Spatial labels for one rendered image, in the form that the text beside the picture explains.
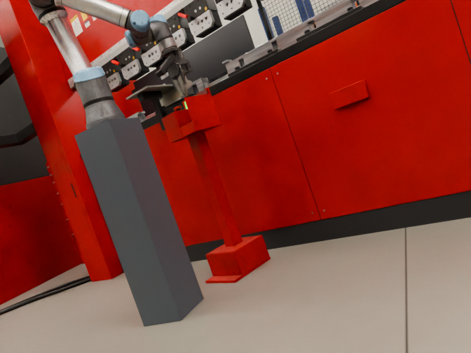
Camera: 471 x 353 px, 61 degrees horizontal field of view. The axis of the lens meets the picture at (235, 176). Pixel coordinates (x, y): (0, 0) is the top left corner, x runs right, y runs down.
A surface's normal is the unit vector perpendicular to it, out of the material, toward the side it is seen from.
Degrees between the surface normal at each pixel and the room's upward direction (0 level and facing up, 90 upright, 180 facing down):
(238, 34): 90
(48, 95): 90
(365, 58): 90
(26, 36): 90
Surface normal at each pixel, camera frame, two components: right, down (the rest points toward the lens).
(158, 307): -0.39, 0.18
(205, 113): 0.67, -0.20
